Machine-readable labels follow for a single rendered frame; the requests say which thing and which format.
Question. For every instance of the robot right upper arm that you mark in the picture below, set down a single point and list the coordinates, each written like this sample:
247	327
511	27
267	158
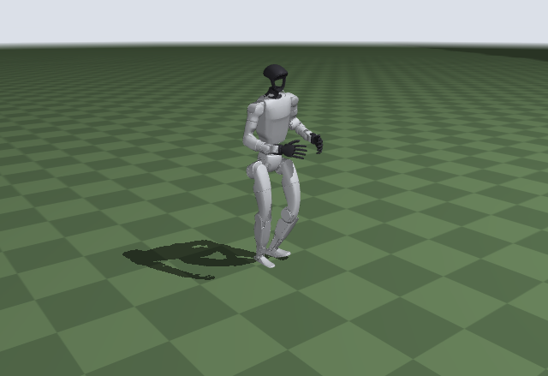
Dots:
254	111

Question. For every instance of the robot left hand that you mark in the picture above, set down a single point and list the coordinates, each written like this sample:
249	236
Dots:
317	141

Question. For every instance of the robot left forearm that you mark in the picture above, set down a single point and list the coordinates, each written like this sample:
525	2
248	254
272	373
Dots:
303	132

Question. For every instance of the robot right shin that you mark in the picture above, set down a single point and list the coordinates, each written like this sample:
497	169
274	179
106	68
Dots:
262	235

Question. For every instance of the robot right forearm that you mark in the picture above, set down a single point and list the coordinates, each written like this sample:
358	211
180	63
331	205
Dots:
259	146

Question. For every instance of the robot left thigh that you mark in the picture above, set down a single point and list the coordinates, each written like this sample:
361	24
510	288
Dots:
291	188

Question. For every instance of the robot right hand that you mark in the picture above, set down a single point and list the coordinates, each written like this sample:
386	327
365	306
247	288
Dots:
289	150

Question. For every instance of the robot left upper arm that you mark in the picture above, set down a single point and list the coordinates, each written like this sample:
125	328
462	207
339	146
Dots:
293	121

